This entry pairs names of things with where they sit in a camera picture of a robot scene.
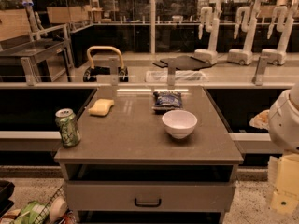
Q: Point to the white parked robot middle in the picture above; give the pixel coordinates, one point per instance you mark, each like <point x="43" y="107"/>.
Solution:
<point x="245" y="21"/>

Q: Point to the black floor mat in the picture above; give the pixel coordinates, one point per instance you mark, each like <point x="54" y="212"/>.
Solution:
<point x="183" y="62"/>

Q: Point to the clear plastic bin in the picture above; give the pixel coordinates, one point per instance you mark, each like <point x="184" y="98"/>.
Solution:
<point x="180" y="76"/>

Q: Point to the white parked robot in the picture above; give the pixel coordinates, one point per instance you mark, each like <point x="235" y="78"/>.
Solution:
<point x="245" y="21"/>
<point x="210" y="22"/>
<point x="282" y="19"/>

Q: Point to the black drawer handle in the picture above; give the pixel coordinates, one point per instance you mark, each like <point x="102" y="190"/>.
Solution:
<point x="147" y="204"/>

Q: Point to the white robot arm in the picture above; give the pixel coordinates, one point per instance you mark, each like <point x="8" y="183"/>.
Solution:
<point x="281" y="120"/>

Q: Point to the wire basket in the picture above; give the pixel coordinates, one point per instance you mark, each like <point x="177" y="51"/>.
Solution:
<point x="41" y="212"/>

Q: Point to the yellow handled black cart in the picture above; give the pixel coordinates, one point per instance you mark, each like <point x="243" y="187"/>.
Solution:
<point x="114" y="66"/>

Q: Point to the wooden planter box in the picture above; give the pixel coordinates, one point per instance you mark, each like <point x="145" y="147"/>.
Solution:
<point x="58" y="15"/>

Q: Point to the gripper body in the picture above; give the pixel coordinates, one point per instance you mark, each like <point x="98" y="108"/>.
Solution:
<point x="284" y="125"/>

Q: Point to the green soda can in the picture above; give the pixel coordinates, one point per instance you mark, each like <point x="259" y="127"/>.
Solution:
<point x="67" y="123"/>

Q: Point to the green snack bag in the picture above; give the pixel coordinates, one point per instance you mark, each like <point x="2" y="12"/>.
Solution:
<point x="25" y="214"/>

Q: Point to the grey side table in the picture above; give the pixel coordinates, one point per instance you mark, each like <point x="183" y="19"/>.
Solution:
<point x="45" y="58"/>

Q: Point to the yellow sponge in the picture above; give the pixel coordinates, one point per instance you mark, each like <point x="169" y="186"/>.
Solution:
<point x="101" y="107"/>

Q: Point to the white bowl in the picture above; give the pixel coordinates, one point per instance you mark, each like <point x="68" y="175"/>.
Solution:
<point x="179" y="123"/>

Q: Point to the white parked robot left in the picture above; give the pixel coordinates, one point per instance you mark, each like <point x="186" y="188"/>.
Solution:
<point x="210" y="22"/>

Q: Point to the blue chip bag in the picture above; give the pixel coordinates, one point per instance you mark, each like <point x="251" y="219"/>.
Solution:
<point x="167" y="100"/>

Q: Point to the grey middle drawer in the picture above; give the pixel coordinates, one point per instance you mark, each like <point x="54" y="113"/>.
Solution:
<point x="119" y="196"/>

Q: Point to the background robot with blue eyes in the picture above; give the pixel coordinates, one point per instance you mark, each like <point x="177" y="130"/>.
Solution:
<point x="33" y="18"/>

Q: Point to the white cup in basket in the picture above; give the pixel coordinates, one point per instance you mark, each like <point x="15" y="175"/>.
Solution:
<point x="57" y="209"/>

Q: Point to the grey drawer cabinet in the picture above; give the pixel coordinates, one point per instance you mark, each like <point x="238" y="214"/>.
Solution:
<point x="130" y="145"/>

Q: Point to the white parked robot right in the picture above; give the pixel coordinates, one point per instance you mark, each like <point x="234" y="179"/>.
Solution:
<point x="282" y="19"/>

